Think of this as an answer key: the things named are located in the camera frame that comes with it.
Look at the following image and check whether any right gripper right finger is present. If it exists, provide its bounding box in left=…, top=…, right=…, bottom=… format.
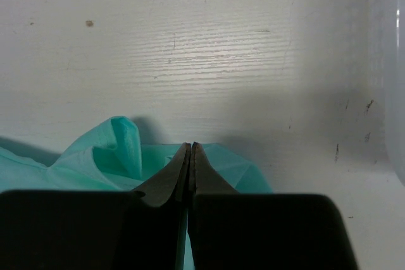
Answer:
left=188, top=143, right=358, bottom=269

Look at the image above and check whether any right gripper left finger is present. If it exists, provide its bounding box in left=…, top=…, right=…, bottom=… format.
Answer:
left=1, top=144, right=190, bottom=269

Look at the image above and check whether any teal t shirt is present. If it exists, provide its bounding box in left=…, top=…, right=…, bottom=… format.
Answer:
left=1, top=116, right=270, bottom=269

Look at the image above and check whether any white plastic basket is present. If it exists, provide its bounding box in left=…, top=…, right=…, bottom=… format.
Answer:
left=383, top=0, right=404, bottom=183

